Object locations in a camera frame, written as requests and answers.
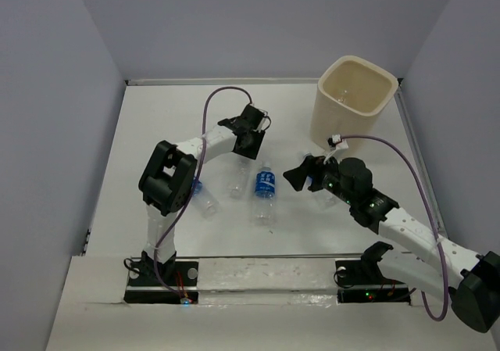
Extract small blue label bottle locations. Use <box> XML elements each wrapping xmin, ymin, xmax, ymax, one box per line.
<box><xmin>337</xmin><ymin>89</ymin><xmax>352</xmax><ymax>105</ymax></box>

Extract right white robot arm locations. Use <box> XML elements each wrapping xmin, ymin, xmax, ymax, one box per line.
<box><xmin>284</xmin><ymin>156</ymin><xmax>499</xmax><ymax>333</ymax></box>

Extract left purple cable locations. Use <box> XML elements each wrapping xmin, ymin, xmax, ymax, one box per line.
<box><xmin>154</xmin><ymin>87</ymin><xmax>255</xmax><ymax>303</ymax></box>

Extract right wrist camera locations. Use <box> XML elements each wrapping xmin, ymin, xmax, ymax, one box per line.
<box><xmin>326</xmin><ymin>134</ymin><xmax>349</xmax><ymax>159</ymax></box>

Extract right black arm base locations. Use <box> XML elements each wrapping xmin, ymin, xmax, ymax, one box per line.
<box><xmin>333</xmin><ymin>260</ymin><xmax>413</xmax><ymax>304</ymax></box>

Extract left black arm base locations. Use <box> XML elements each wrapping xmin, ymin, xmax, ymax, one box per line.
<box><xmin>123</xmin><ymin>258</ymin><xmax>199</xmax><ymax>305</ymax></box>

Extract beige plastic bin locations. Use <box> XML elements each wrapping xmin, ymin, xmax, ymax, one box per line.
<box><xmin>309</xmin><ymin>56</ymin><xmax>398</xmax><ymax>149</ymax></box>

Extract clear unlabeled bottle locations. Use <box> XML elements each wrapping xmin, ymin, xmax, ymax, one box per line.
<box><xmin>227</xmin><ymin>157</ymin><xmax>252</xmax><ymax>199</ymax></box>

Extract leftmost blue label bottle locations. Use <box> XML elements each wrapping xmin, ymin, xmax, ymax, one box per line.
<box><xmin>191</xmin><ymin>181</ymin><xmax>220</xmax><ymax>219</ymax></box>

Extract right blue label bottle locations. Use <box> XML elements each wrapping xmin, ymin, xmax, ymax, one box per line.
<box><xmin>298</xmin><ymin>151</ymin><xmax>338</xmax><ymax>211</ymax></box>

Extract center blue label bottle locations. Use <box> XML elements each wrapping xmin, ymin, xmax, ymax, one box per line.
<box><xmin>251</xmin><ymin>160</ymin><xmax>277</xmax><ymax>226</ymax></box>

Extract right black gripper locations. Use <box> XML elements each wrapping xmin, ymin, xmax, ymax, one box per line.
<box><xmin>282</xmin><ymin>152</ymin><xmax>355</xmax><ymax>206</ymax></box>

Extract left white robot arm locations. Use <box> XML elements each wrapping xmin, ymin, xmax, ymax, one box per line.
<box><xmin>138</xmin><ymin>103</ymin><xmax>270</xmax><ymax>285</ymax></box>

